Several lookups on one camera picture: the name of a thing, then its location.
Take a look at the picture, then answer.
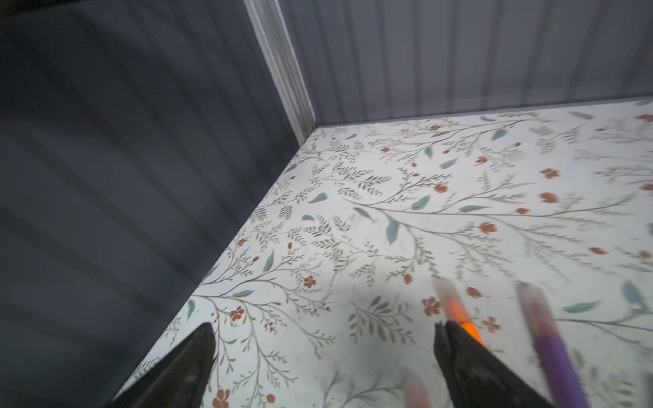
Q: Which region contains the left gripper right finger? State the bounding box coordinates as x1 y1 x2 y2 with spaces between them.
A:
434 321 554 408

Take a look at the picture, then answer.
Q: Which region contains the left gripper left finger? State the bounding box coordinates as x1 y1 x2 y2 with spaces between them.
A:
106 323 216 408

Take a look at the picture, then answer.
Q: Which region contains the orange marker pen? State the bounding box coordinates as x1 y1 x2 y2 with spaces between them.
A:
434 278 485 345

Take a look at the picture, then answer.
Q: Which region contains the purple marker pen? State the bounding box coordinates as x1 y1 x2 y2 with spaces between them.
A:
516 282 590 408

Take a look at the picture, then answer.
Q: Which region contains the floral patterned table mat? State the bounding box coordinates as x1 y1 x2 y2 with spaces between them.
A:
127 100 652 407

